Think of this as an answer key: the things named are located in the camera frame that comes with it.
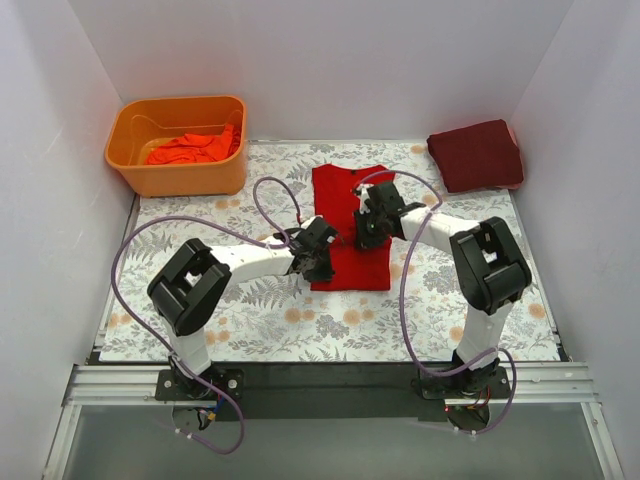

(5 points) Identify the orange plastic basin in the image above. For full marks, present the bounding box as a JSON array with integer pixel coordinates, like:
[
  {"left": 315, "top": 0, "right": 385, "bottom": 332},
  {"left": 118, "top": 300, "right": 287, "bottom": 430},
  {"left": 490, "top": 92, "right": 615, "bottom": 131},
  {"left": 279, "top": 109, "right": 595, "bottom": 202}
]
[{"left": 105, "top": 95, "right": 247, "bottom": 197}]

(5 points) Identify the aluminium frame rail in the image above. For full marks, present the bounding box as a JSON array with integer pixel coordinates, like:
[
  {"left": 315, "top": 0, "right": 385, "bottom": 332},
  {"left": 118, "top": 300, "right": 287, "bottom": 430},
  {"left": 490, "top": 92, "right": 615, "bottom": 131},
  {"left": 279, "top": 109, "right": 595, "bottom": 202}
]
[{"left": 44, "top": 362, "right": 623, "bottom": 479}]

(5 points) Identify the red t shirt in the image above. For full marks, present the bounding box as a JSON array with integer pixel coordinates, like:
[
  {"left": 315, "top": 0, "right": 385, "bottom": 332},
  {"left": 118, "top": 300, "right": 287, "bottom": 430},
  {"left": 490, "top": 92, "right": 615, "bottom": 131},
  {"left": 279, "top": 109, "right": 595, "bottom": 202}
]
[{"left": 311, "top": 164, "right": 395, "bottom": 292}]

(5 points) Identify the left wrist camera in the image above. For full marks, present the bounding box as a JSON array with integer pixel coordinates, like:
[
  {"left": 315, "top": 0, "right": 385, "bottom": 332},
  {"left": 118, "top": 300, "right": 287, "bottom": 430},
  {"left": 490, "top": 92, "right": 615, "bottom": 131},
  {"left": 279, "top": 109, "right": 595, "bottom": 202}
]
[{"left": 295, "top": 216, "right": 339, "bottom": 251}]

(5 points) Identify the folded dark maroon t shirt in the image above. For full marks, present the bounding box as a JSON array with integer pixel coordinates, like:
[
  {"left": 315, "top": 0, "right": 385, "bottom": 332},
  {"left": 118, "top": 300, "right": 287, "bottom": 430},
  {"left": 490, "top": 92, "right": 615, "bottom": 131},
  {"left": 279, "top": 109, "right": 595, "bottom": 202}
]
[{"left": 427, "top": 119, "right": 524, "bottom": 194}]

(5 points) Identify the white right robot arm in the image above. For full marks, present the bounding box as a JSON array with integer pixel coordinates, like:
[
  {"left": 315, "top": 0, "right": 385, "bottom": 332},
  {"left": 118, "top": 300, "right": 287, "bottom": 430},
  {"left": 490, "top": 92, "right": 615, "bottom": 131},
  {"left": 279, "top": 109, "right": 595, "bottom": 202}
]
[{"left": 354, "top": 199, "right": 532, "bottom": 398}]

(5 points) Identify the orange t shirt in basin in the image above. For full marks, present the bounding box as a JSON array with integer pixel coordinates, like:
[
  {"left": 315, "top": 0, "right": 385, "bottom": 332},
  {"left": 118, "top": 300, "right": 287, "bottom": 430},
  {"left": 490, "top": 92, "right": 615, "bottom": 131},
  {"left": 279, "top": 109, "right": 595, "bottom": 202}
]
[{"left": 145, "top": 123, "right": 241, "bottom": 166}]

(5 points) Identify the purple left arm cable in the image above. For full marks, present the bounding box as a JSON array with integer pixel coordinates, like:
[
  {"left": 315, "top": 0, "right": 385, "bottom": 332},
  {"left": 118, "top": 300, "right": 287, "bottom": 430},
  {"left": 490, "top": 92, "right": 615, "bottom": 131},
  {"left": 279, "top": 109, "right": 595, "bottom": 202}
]
[{"left": 110, "top": 176, "right": 311, "bottom": 455}]

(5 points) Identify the floral patterned table mat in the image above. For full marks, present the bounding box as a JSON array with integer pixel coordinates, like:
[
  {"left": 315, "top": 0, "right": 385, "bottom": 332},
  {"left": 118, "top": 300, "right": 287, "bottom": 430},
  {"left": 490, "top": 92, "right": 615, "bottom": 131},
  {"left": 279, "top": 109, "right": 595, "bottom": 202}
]
[{"left": 99, "top": 141, "right": 564, "bottom": 363}]

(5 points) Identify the folded pink t shirt underneath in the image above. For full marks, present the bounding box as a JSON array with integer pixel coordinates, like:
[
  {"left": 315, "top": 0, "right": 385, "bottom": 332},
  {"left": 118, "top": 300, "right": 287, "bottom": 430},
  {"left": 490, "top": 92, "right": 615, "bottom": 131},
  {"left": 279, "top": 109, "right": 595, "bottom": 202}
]
[{"left": 507, "top": 126, "right": 519, "bottom": 148}]

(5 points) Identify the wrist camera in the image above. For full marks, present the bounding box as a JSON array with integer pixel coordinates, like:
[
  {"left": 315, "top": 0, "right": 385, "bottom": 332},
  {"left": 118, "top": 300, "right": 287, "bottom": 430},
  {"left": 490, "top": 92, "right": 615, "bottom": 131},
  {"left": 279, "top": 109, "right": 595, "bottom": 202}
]
[
  {"left": 295, "top": 216, "right": 339, "bottom": 251},
  {"left": 353, "top": 181, "right": 405, "bottom": 214}
]

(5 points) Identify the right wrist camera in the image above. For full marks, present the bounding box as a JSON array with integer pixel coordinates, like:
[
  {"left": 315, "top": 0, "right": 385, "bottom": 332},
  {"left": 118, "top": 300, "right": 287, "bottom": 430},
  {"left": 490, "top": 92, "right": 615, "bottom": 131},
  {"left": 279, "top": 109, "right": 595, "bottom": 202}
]
[{"left": 353, "top": 181, "right": 405, "bottom": 214}]

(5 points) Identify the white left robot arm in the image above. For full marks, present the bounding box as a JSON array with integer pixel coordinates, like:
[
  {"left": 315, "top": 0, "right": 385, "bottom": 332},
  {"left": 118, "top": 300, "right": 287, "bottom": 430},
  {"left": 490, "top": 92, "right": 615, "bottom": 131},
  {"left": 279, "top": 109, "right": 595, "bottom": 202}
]
[{"left": 147, "top": 217, "right": 339, "bottom": 400}]

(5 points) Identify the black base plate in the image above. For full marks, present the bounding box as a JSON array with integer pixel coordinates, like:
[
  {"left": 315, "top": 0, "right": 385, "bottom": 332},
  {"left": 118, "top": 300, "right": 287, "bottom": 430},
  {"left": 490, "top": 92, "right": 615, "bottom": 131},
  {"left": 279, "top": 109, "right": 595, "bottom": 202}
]
[{"left": 154, "top": 360, "right": 514, "bottom": 424}]

